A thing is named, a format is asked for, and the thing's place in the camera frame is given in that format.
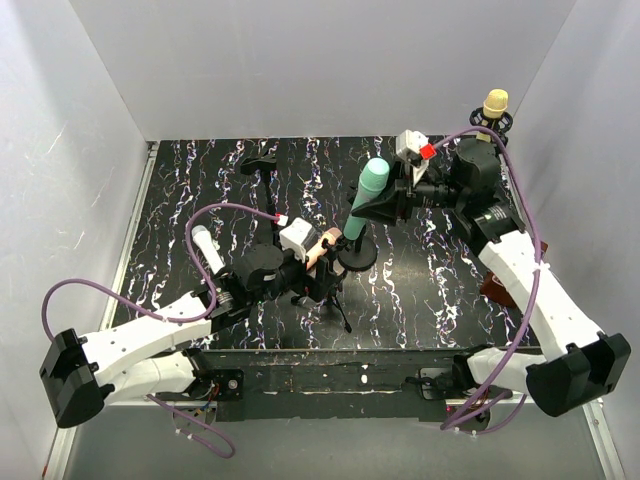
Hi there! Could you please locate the green microphone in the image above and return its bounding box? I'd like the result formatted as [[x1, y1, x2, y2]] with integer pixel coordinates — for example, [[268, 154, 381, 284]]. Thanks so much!
[[343, 157, 390, 241]]

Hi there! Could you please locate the small black tripod stand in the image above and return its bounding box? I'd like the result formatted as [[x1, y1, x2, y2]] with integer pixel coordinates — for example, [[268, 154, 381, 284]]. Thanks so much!
[[290, 227, 352, 333]]

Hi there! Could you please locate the pink microphone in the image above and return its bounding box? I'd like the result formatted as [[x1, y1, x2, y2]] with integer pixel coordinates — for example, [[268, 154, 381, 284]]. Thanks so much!
[[305, 227, 342, 271]]

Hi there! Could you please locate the black tripod shock-mount stand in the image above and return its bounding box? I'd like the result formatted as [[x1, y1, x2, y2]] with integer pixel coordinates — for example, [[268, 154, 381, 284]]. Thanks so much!
[[469, 107, 513, 146]]

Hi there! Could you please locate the yellow microphone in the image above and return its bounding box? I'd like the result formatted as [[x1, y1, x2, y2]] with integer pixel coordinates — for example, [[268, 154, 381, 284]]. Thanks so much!
[[474, 89, 513, 145]]

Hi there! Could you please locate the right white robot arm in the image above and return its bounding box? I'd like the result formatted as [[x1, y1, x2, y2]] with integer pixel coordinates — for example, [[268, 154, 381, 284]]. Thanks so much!
[[347, 131, 631, 417]]

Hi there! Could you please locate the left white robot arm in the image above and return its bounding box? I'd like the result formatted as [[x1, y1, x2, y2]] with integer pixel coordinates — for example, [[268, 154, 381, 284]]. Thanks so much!
[[39, 240, 346, 429]]

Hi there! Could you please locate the black round-base mic stand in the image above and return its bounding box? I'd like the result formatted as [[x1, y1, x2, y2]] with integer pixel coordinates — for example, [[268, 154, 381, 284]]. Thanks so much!
[[338, 220, 378, 272]]

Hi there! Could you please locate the black rear mic stand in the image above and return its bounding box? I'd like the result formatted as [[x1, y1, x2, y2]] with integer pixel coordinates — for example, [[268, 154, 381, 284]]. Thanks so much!
[[240, 154, 277, 217]]

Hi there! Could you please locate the white microphone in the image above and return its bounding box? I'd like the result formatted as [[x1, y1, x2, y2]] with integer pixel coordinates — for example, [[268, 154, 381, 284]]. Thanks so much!
[[191, 225, 225, 274]]

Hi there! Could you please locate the brown box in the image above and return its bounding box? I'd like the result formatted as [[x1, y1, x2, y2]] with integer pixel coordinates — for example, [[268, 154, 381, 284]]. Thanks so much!
[[479, 241, 537, 310]]

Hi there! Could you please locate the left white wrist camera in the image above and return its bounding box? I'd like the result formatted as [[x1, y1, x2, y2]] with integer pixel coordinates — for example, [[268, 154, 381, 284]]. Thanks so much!
[[279, 217, 318, 262]]

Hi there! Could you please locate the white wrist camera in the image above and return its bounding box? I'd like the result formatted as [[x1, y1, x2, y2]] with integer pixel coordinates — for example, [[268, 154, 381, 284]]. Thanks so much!
[[395, 130, 435, 186], [279, 217, 318, 262]]

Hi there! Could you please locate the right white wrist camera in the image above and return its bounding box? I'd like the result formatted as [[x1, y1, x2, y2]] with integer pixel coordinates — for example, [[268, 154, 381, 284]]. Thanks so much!
[[395, 130, 435, 186]]

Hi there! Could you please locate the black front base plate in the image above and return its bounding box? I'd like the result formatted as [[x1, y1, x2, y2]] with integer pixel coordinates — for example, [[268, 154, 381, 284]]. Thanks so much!
[[192, 349, 471, 422]]

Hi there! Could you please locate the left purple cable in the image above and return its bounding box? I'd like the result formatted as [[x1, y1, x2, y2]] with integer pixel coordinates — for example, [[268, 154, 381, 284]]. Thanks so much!
[[40, 203, 291, 459]]

